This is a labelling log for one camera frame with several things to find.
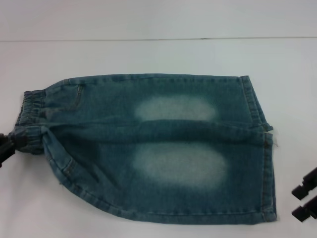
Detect blue denim shorts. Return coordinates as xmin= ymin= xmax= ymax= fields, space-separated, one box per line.
xmin=8 ymin=73 xmax=277 ymax=222

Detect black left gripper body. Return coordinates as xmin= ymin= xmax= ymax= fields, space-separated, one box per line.
xmin=0 ymin=146 xmax=12 ymax=170

